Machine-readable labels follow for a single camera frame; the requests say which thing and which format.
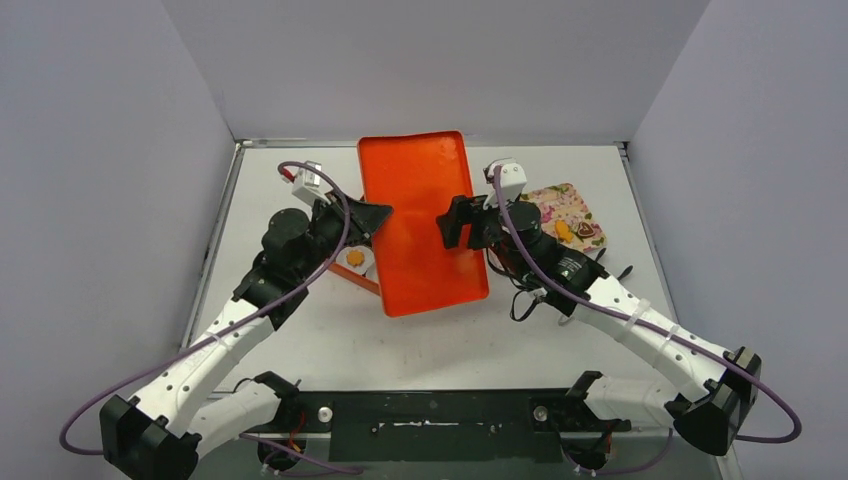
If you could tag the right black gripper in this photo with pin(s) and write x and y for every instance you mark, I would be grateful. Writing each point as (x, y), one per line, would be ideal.
(469, 221)

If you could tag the orange tin lid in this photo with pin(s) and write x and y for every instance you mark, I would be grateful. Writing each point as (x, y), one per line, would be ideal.
(418, 176)

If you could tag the white paper cup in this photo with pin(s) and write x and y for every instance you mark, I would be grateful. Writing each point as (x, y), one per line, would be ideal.
(371, 273)
(360, 270)

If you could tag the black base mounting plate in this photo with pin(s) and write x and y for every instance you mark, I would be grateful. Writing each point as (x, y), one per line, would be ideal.
(441, 426)

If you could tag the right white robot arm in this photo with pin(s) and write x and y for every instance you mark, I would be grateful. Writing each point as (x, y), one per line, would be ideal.
(714, 388)

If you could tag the aluminium frame rail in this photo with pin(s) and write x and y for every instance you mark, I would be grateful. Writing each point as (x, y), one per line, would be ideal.
(469, 140)

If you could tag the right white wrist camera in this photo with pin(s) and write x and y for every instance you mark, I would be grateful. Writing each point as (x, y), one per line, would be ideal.
(512, 180)

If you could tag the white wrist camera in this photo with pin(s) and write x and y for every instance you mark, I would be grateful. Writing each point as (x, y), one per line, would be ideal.
(512, 180)
(306, 187)

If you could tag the chocolate heart cookie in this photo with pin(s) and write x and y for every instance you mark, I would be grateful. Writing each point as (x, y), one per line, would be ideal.
(584, 230)

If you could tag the small orange cookie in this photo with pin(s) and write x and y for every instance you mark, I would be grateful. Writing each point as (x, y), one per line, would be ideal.
(355, 258)

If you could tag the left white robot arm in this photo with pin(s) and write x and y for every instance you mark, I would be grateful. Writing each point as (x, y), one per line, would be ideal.
(165, 428)

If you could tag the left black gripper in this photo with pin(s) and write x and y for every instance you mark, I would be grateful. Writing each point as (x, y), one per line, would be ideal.
(365, 220)

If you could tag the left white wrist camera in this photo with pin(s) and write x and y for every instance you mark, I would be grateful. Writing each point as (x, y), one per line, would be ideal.
(306, 187)

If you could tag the orange cookie tin box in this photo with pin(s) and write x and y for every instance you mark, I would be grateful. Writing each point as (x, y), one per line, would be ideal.
(358, 280)

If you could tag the yellow fish cookie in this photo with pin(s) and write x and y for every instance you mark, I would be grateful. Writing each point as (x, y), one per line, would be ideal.
(563, 231)

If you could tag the floral tray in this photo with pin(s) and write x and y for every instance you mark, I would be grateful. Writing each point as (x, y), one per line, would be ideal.
(564, 202)

